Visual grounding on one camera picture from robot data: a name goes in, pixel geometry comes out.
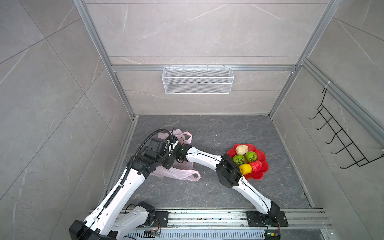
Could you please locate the pink plastic bag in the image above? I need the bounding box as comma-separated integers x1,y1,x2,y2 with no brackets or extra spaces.
151,129,201,182

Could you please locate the green fake fruit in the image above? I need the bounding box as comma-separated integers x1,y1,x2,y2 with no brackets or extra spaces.
245,151,258,163
233,155,246,166

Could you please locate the cream fake fruit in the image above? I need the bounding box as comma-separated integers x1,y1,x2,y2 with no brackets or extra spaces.
235,145,249,156

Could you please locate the yellow fake lemon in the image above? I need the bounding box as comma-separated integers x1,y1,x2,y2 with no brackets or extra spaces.
239,164,253,176

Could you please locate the red fake fruit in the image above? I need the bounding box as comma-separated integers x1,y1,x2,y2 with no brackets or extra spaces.
249,161,263,173

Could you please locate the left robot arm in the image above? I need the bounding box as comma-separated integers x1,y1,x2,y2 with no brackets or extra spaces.
69,136,179,240

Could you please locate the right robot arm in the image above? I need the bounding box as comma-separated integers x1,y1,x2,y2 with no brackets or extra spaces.
170,144,280,223

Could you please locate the red flower-shaped plate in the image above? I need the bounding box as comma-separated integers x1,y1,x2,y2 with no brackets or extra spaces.
227,144,269,180

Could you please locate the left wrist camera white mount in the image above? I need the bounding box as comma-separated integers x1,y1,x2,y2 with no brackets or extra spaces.
167,135,179,154

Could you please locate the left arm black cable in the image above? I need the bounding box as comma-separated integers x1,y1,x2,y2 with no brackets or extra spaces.
101,128,172,208

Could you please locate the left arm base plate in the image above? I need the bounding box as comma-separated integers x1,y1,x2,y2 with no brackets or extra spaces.
143,211,170,228

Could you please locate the white wire mesh basket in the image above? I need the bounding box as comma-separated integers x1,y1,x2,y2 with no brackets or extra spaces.
162,67,235,95

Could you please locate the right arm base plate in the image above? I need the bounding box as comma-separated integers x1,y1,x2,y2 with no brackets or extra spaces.
246,211,289,227

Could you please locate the aluminium mounting rail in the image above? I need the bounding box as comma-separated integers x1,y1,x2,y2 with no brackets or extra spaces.
138,209,333,232

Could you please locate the black wire hook rack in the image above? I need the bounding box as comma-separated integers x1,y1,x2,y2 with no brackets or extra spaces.
308,88,384,170

